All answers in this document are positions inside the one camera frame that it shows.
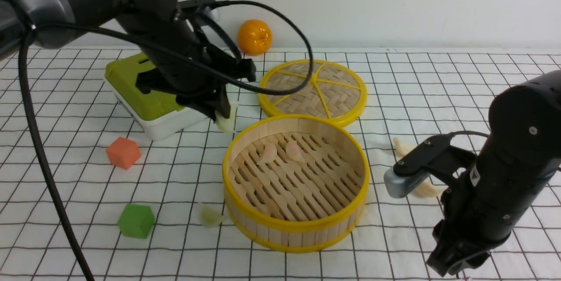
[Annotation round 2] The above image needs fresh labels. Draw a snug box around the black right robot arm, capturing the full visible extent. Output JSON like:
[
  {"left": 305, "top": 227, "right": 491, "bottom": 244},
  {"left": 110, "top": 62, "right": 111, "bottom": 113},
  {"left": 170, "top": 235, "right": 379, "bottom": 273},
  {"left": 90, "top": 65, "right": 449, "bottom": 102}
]
[{"left": 426, "top": 71, "right": 561, "bottom": 276}]

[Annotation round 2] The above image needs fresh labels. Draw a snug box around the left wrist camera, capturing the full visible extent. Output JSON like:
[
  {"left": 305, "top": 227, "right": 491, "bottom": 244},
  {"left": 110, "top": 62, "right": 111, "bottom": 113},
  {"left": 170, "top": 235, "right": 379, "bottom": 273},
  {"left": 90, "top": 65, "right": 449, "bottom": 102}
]
[{"left": 177, "top": 0, "right": 219, "bottom": 21}]

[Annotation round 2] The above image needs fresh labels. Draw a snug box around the bamboo steamer tray yellow rim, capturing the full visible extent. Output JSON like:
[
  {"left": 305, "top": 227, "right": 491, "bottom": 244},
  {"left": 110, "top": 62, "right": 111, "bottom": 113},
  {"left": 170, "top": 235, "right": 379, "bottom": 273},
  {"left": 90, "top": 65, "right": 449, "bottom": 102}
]
[{"left": 222, "top": 115, "right": 370, "bottom": 253}]

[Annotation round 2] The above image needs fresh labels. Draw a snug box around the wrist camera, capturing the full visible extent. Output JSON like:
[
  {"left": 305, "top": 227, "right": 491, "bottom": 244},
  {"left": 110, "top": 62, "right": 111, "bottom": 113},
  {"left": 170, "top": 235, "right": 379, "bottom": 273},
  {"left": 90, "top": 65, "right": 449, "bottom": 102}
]
[
  {"left": 177, "top": 0, "right": 219, "bottom": 21},
  {"left": 384, "top": 133, "right": 477, "bottom": 199}
]

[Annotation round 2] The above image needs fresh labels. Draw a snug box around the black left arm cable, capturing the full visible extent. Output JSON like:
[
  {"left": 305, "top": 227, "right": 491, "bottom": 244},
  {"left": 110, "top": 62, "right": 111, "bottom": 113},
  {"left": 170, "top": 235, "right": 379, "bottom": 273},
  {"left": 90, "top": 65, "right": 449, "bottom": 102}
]
[{"left": 18, "top": 0, "right": 314, "bottom": 281}]

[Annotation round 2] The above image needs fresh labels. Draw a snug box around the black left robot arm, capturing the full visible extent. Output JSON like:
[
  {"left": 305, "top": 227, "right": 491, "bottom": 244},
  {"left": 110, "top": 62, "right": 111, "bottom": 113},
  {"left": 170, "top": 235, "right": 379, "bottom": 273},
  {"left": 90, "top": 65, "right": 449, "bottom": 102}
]
[{"left": 10, "top": 0, "right": 255, "bottom": 120}]

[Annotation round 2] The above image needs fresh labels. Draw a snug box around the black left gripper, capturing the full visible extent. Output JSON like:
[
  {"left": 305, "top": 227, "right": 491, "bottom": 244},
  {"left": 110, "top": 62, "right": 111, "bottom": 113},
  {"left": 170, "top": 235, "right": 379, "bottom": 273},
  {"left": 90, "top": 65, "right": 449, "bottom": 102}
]
[{"left": 135, "top": 31, "right": 256, "bottom": 121}]

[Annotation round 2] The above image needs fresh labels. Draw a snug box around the bamboo steamer lid yellow rim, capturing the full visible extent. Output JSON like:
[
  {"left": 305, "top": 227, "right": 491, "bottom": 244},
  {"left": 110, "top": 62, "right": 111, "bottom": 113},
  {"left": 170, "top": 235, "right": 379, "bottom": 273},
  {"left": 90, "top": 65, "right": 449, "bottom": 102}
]
[{"left": 258, "top": 60, "right": 367, "bottom": 127}]

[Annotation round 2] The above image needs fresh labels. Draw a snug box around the orange fruit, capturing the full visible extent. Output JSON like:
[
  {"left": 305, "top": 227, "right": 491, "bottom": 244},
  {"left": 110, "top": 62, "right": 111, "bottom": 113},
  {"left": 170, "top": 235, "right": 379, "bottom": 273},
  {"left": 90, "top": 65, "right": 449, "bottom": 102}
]
[{"left": 237, "top": 19, "right": 273, "bottom": 56}]

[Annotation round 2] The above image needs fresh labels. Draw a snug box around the pink dumpling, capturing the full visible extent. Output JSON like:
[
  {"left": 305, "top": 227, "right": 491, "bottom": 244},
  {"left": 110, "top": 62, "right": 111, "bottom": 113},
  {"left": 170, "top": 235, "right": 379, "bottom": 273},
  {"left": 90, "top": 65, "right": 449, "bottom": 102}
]
[
  {"left": 256, "top": 142, "right": 278, "bottom": 165},
  {"left": 285, "top": 140, "right": 306, "bottom": 163}
]

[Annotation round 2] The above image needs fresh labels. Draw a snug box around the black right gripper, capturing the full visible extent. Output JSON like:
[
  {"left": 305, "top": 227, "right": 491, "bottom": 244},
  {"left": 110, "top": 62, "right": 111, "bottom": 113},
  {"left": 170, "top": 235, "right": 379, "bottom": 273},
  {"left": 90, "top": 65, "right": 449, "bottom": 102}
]
[{"left": 426, "top": 154, "right": 548, "bottom": 276}]

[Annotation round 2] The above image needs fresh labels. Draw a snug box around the green cube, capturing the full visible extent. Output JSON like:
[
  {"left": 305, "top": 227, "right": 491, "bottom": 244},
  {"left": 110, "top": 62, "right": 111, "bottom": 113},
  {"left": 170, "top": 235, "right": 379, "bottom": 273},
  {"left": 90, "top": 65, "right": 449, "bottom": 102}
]
[{"left": 117, "top": 203, "right": 156, "bottom": 239}]

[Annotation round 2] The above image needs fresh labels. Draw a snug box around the white black grid tablecloth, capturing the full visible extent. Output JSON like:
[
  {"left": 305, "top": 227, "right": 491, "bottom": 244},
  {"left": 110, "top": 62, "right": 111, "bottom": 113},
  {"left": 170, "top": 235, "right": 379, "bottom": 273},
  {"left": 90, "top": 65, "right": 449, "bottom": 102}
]
[{"left": 0, "top": 48, "right": 560, "bottom": 281}]

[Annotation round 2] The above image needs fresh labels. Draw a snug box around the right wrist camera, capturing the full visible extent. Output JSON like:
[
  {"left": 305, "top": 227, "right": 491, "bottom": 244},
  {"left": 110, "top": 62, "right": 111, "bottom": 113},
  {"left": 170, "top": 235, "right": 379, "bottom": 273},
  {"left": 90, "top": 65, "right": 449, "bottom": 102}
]
[{"left": 384, "top": 133, "right": 477, "bottom": 199}]

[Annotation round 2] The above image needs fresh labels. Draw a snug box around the white dumpling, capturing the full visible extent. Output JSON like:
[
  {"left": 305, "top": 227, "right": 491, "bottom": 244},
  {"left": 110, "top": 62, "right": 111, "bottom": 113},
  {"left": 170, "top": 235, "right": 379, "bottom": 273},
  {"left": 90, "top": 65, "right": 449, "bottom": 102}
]
[
  {"left": 412, "top": 179, "right": 444, "bottom": 199},
  {"left": 393, "top": 137, "right": 417, "bottom": 157}
]

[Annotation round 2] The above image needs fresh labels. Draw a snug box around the green white lidded box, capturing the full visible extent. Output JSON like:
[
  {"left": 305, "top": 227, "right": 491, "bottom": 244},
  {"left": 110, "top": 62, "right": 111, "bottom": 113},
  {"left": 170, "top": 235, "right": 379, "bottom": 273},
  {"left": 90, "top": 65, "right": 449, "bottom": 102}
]
[{"left": 104, "top": 53, "right": 206, "bottom": 141}]

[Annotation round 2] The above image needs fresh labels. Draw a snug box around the orange cube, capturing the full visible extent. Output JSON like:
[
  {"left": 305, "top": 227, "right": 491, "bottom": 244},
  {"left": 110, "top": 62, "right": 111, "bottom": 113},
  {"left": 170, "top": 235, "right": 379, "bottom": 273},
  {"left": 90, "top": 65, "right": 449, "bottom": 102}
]
[{"left": 105, "top": 137, "right": 142, "bottom": 170}]

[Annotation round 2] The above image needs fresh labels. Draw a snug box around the green dumpling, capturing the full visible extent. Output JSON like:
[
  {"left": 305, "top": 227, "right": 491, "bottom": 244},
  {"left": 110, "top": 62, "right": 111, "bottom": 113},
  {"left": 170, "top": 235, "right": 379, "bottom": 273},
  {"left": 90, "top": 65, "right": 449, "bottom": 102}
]
[
  {"left": 198, "top": 203, "right": 224, "bottom": 228},
  {"left": 214, "top": 102, "right": 238, "bottom": 133}
]

